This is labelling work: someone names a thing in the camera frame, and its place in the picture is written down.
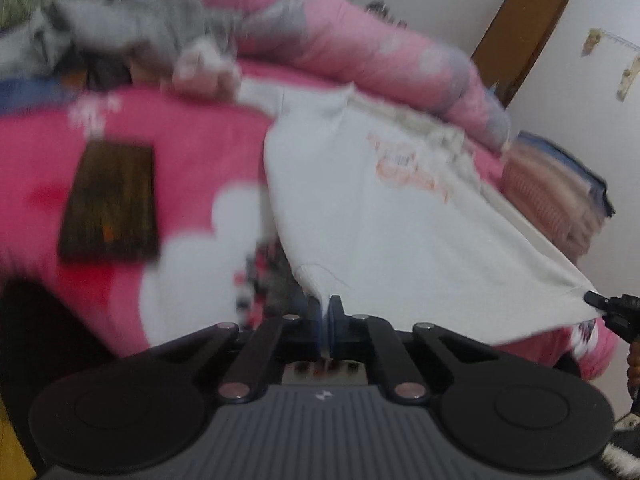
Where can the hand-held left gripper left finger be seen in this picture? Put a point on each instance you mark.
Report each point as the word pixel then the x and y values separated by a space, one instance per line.
pixel 316 327

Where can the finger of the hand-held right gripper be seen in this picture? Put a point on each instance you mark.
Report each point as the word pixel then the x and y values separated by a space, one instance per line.
pixel 617 310

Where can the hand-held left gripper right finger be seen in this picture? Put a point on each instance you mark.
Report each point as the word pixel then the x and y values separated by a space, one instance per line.
pixel 334 327

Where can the white sweatshirt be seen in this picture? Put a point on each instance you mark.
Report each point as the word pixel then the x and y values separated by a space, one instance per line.
pixel 400 220

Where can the pile of grey clothes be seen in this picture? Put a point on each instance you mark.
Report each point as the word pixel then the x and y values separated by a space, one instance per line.
pixel 125 20

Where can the person's right hand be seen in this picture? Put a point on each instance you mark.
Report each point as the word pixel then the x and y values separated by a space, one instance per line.
pixel 635 367

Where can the cream folded garment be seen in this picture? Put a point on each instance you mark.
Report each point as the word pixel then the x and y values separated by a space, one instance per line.
pixel 565 180

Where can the black white striped cloth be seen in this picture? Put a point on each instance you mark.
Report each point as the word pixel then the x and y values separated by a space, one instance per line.
pixel 622 455

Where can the blue folded garment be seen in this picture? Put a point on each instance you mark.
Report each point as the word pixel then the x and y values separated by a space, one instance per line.
pixel 580 162

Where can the smartphone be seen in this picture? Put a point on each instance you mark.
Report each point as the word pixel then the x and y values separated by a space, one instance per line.
pixel 110 205

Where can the pink floral bed blanket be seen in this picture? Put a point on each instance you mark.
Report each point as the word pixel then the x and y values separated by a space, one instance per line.
pixel 175 125

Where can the brown wooden door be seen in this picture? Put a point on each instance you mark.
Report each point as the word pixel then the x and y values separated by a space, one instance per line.
pixel 530 35

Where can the pink floral quilt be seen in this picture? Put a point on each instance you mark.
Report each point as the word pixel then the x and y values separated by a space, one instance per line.
pixel 360 40

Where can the dark grey garment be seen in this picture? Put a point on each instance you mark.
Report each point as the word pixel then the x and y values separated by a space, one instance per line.
pixel 107 72

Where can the blue jeans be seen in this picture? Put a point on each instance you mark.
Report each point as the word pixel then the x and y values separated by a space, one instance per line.
pixel 30 89

